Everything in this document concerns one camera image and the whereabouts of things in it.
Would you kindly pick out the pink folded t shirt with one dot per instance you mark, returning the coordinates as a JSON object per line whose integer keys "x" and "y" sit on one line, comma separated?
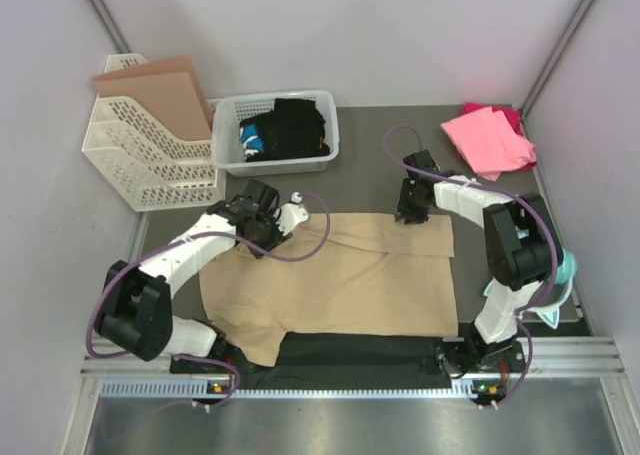
{"x": 486, "y": 142}

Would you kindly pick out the white mesh file organizer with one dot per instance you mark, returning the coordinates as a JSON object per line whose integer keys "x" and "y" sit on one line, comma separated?
{"x": 149, "y": 167}

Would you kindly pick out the white plastic laundry basket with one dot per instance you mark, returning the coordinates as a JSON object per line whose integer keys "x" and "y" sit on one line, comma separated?
{"x": 227, "y": 152}

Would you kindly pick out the teal cat ear headphones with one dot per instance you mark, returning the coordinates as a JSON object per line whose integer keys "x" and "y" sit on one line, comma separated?
{"x": 555, "y": 295}

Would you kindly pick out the beige t shirt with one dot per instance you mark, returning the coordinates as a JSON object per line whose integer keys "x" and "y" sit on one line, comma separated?
{"x": 350, "y": 273}

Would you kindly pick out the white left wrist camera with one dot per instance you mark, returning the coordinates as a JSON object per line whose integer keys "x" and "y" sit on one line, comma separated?
{"x": 291, "y": 214}

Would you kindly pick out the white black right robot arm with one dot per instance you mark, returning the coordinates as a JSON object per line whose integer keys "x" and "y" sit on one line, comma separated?
{"x": 521, "y": 246}

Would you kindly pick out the grey slotted cable duct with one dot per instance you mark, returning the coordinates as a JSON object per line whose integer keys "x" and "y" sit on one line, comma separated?
{"x": 140, "y": 388}

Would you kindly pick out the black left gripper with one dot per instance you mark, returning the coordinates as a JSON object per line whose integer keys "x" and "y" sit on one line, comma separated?
{"x": 277, "y": 238}

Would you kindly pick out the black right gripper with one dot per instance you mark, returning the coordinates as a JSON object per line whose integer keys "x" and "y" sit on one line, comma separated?
{"x": 404, "y": 212}

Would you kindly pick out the blue white t shirt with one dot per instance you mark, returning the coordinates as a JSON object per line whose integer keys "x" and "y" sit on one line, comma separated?
{"x": 251, "y": 141}

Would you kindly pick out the magenta folded t shirt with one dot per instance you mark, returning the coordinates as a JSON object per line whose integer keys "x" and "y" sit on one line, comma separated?
{"x": 512, "y": 116}

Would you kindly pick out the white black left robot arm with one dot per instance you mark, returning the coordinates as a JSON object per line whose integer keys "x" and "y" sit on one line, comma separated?
{"x": 135, "y": 309}

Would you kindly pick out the brown paper folder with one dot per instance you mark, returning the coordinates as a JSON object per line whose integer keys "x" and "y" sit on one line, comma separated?
{"x": 169, "y": 89}

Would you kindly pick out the black t shirt in basket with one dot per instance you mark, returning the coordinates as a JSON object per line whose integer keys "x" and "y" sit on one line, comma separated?
{"x": 293, "y": 129}

